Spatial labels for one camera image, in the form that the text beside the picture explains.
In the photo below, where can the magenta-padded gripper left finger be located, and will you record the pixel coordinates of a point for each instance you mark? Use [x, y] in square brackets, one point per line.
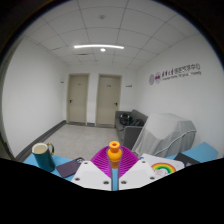
[87, 175]

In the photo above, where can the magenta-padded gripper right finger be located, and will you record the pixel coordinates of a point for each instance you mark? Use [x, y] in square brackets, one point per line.
[138, 175]

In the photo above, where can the orange charger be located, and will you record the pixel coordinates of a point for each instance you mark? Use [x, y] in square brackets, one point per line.
[114, 154]

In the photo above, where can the purple smartphone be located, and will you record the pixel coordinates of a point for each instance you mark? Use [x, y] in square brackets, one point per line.
[68, 167]

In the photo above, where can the white rainbow-print mouse pad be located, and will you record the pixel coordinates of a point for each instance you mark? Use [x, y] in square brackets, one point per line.
[163, 166]

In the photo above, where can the grey sofa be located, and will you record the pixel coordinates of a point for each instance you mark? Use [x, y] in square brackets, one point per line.
[128, 135]

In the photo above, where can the grey cloth-covered object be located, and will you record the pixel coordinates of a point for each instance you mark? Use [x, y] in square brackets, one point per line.
[166, 131]

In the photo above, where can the black bag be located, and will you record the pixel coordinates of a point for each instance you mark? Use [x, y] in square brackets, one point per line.
[126, 119]

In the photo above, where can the beige door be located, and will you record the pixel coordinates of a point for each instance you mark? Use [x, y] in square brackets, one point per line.
[77, 100]
[108, 101]

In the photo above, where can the round ceiling light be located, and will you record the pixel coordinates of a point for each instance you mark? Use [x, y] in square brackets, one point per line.
[102, 49]

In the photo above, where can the long ceiling light strip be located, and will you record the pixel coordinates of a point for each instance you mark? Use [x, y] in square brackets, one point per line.
[98, 46]

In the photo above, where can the wall logo sign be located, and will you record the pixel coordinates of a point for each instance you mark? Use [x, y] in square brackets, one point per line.
[173, 75]

